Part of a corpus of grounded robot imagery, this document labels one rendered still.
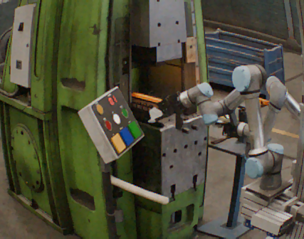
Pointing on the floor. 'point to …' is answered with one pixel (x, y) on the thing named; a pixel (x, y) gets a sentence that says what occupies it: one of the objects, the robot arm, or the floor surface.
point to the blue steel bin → (241, 57)
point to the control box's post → (108, 197)
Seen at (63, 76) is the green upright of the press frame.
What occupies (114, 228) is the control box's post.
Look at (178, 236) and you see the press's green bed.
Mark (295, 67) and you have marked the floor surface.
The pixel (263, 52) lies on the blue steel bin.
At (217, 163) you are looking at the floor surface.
